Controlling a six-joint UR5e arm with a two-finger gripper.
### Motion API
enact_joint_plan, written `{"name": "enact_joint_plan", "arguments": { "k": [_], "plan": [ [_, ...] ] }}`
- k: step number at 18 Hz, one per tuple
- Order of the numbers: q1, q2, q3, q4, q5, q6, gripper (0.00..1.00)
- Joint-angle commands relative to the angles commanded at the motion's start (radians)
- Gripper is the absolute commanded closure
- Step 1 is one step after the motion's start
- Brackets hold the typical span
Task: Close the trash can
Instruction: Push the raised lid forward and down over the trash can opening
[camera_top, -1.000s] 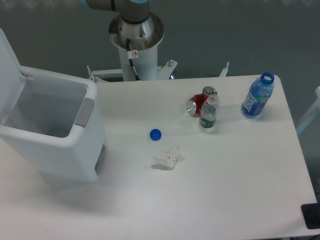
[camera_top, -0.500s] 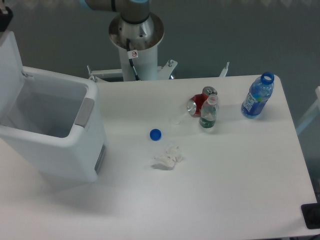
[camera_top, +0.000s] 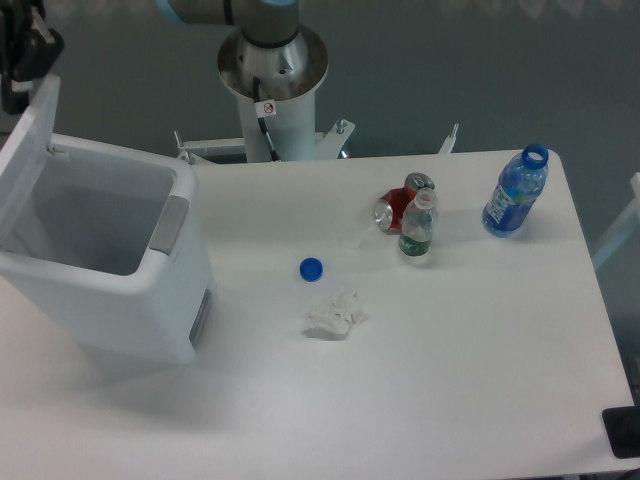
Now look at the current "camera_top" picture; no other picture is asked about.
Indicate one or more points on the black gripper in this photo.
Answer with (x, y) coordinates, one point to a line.
(35, 50)

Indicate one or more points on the white trash can lid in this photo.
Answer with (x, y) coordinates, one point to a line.
(24, 159)

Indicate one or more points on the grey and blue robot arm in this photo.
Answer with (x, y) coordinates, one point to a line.
(266, 24)

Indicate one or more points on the white trash can body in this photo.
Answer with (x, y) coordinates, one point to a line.
(108, 244)

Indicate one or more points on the blue bottle cap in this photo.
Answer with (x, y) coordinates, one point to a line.
(311, 269)

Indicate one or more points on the crushed red soda can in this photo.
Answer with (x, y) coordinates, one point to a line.
(388, 209)

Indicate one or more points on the crumpled white tissue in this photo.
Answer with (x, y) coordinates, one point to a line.
(334, 319)

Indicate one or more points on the small clear green-label bottle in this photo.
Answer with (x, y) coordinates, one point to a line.
(417, 224)

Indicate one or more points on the blue drink bottle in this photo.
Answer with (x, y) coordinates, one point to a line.
(519, 185)

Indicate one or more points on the black device at corner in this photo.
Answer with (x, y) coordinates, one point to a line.
(622, 429)

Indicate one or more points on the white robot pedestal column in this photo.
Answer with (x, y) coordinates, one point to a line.
(275, 91)

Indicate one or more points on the white metal base frame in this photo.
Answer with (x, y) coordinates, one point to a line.
(330, 145)

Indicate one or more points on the white frame at right edge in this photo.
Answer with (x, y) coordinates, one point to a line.
(620, 230)

